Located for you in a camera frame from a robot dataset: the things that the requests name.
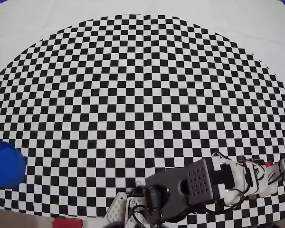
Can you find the round blue box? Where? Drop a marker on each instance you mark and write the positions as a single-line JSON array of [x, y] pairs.
[[6, 166]]

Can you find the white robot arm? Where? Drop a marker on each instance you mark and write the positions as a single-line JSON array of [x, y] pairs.
[[171, 175]]

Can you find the beige cardboard piece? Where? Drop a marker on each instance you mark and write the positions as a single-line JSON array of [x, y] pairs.
[[19, 219]]

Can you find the red flat object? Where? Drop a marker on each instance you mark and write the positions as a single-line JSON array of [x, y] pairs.
[[67, 223]]

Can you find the white gripper red trim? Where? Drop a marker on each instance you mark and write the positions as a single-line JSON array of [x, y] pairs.
[[269, 181]]

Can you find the checkerboard printed white sheet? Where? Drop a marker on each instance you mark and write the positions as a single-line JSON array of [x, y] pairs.
[[142, 71]]

